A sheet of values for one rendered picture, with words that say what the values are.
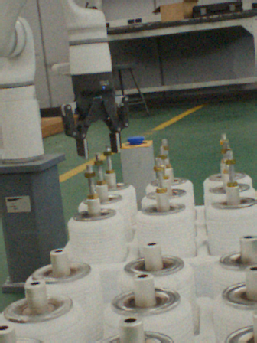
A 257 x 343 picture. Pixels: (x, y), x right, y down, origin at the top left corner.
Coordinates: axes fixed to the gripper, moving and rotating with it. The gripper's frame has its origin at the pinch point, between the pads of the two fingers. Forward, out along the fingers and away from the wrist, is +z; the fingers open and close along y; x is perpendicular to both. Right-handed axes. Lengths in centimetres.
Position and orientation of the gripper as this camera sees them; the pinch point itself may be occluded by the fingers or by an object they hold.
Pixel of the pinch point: (99, 148)
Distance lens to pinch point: 124.8
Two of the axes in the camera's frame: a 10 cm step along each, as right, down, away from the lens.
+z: 1.0, 9.8, 1.9
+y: 8.2, -1.9, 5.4
